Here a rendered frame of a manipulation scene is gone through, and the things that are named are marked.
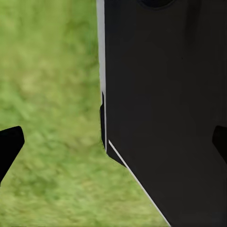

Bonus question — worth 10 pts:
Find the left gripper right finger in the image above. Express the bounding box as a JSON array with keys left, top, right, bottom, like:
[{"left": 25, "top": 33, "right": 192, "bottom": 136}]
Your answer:
[{"left": 212, "top": 126, "right": 227, "bottom": 164}]

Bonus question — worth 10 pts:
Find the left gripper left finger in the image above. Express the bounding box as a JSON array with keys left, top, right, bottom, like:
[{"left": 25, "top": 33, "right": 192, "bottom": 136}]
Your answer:
[{"left": 0, "top": 126, "right": 25, "bottom": 183}]

